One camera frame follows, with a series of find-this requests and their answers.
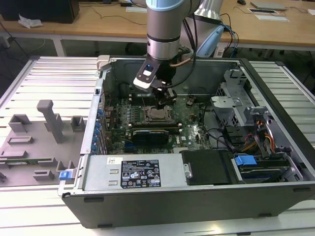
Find grey metal drive cage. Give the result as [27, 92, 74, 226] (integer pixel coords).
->
[210, 68, 272, 129]

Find wooden desk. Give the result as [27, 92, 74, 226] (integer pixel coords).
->
[0, 0, 315, 58]

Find green RAM stick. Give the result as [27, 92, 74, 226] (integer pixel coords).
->
[4, 159, 40, 165]

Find crumpled white paper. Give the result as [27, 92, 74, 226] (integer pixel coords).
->
[18, 13, 44, 30]

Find blue cable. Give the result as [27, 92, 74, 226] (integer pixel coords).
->
[222, 23, 240, 58]

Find black wire bundle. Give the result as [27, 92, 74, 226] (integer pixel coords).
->
[201, 103, 235, 151]

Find black camera cable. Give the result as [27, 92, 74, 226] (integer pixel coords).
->
[169, 14, 198, 87]

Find pale blue teach pendant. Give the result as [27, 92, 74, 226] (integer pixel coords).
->
[196, 24, 226, 58]

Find black box on desk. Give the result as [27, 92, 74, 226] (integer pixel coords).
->
[0, 0, 80, 24]

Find grey power supply unit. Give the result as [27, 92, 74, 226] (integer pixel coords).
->
[83, 154, 193, 191]

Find green motherboard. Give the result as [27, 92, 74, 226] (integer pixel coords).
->
[103, 94, 215, 155]

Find white paper sheet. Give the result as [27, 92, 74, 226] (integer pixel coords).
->
[254, 14, 290, 23]

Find small blue carrier tab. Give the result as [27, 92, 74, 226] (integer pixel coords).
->
[59, 170, 76, 181]

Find grey laptop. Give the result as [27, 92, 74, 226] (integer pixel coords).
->
[250, 0, 287, 11]

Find grey parts rack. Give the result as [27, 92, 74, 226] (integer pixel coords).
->
[0, 99, 87, 188]

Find orange and yellow wires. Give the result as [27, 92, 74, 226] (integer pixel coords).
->
[242, 119, 275, 152]

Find black RAM stick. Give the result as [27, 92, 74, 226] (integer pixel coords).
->
[127, 123, 184, 135]

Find black graphics card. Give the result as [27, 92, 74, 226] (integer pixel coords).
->
[132, 129, 171, 146]

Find CPU socket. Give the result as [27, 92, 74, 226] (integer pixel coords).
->
[144, 106, 174, 124]

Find black plastic bay shroud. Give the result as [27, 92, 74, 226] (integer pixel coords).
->
[180, 149, 237, 186]

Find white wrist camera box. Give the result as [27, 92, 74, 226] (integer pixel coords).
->
[133, 62, 161, 90]

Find thin black desk cable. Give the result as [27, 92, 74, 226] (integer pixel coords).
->
[90, 4, 149, 26]

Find black RAM slot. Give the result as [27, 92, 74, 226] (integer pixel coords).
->
[129, 98, 157, 106]
[129, 93, 155, 100]

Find grey case latch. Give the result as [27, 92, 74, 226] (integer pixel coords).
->
[96, 55, 117, 72]

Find metal socket cover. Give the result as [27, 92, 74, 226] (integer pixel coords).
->
[145, 106, 174, 124]

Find black open PC case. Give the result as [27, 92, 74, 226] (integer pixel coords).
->
[58, 55, 315, 229]

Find black cylindrical component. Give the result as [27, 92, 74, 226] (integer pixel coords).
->
[119, 83, 134, 99]

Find blue disk carrier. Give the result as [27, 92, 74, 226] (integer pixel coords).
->
[234, 154, 258, 171]

